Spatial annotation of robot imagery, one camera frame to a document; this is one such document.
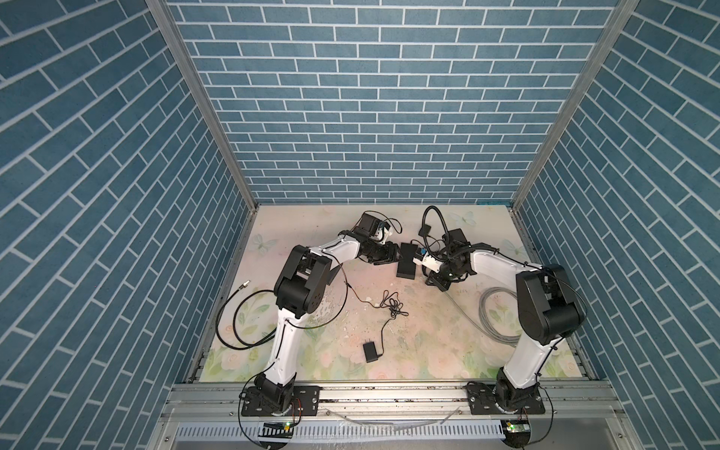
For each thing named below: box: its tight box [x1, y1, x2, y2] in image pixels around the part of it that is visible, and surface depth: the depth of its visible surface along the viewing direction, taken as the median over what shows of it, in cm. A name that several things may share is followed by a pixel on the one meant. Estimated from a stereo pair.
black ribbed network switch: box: [395, 241, 419, 281], surface depth 101 cm
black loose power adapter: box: [362, 341, 378, 363], surface depth 82 cm
